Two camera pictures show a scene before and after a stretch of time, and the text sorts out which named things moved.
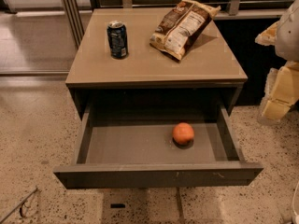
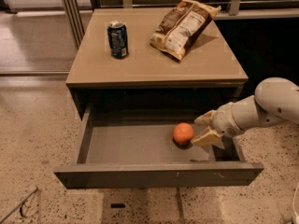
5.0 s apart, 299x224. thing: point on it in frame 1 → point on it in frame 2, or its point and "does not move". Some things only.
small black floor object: x=118 y=205 does not move
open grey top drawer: x=132 y=146 does not move
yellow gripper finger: x=268 y=36 → x=213 y=119
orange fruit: x=182 y=133 does not move
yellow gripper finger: x=282 y=92 → x=208 y=139
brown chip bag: x=180 y=26 does not move
